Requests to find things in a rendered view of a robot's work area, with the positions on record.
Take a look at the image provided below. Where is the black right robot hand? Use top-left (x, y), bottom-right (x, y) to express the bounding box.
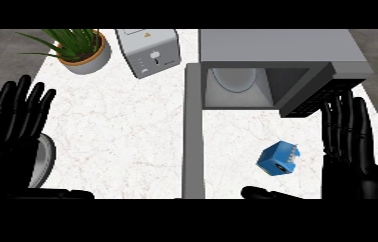
top-left (239, 89), bottom-right (378, 200)

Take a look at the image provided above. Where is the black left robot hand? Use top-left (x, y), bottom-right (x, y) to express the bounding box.
top-left (0, 74), bottom-right (96, 200)

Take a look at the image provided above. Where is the blue milk carton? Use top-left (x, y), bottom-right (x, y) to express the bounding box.
top-left (255, 140), bottom-right (303, 177)

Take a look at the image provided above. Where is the grey microwave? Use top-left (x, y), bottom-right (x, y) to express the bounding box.
top-left (198, 29), bottom-right (375, 119)

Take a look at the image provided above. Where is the grey microwave door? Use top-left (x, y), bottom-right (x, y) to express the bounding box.
top-left (180, 62), bottom-right (207, 200)

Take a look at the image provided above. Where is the white microwave turntable plate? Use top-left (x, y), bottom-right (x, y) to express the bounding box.
top-left (211, 68), bottom-right (258, 94)

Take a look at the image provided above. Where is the green potted plant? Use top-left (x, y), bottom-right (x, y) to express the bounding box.
top-left (15, 29), bottom-right (114, 76)

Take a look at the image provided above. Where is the silver toaster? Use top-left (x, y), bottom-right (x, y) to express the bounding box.
top-left (114, 29), bottom-right (183, 80)

